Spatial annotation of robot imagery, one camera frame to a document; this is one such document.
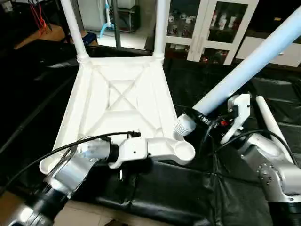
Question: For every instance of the blue plastic tool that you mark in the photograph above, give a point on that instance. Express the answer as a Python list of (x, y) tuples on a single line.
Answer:
[(107, 29)]

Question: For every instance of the black metal pole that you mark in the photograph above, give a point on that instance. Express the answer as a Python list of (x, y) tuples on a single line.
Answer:
[(116, 23)]

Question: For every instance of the black work mat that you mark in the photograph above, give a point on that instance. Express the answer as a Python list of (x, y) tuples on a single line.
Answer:
[(188, 197)]

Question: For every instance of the white drawer unit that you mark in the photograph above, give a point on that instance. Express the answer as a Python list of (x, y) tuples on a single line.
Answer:
[(291, 56)]

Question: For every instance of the white plastic table top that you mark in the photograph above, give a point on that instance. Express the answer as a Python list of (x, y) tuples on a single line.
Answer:
[(94, 94)]

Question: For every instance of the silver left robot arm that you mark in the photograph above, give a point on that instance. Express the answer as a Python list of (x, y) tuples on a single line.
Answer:
[(75, 167)]

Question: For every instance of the brown cardboard box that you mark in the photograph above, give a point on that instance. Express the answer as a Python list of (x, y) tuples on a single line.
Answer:
[(89, 38)]

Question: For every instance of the white glass-door cabinet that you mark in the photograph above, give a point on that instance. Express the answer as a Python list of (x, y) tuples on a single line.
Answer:
[(197, 33)]

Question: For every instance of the flat brown cardboard sheet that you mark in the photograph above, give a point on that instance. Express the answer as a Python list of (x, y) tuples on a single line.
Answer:
[(40, 36)]

